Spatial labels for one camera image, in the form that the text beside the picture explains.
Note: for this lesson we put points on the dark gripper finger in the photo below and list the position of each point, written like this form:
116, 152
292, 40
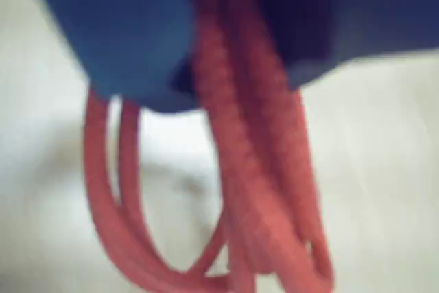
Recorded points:
127, 32
343, 8

